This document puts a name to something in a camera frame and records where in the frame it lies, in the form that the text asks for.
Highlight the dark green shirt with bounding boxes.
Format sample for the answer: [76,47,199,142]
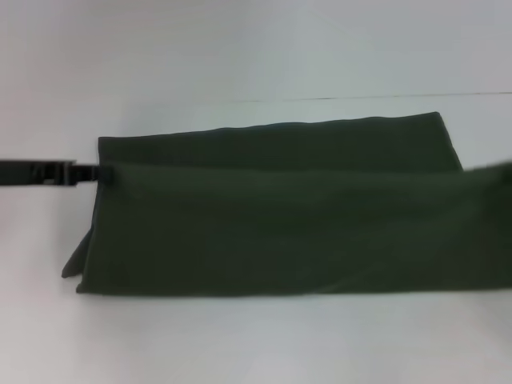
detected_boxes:
[59,110,512,299]

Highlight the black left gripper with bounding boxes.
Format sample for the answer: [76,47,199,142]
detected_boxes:
[0,158,116,187]

